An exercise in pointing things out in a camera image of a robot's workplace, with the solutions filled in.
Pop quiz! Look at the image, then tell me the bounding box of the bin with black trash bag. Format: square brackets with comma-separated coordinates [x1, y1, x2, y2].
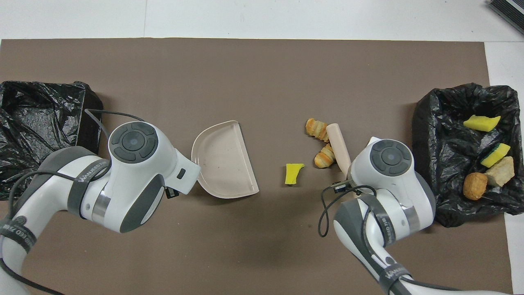
[0, 81, 104, 201]
[411, 83, 524, 228]

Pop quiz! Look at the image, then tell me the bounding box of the beige plastic dustpan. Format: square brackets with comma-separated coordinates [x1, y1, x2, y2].
[191, 120, 260, 200]

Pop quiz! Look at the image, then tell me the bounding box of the brown table mat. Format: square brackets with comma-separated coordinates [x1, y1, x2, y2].
[0, 38, 513, 295]

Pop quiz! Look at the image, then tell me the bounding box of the dark ribbed device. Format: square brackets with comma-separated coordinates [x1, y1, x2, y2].
[487, 0, 524, 35]

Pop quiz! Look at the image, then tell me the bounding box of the small green yellow sponge piece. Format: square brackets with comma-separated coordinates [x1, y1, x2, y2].
[285, 163, 305, 186]

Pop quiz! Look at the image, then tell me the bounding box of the brown bread roll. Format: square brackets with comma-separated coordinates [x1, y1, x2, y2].
[463, 172, 488, 201]

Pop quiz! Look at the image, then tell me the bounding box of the pale beige bread chunk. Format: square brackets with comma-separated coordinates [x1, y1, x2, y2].
[485, 156, 515, 187]

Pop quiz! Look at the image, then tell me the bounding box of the small croissant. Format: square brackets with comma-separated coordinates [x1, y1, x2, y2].
[305, 118, 330, 143]
[314, 143, 337, 169]

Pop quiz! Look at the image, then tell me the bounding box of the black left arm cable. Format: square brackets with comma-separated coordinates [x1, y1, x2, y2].
[0, 109, 148, 295]

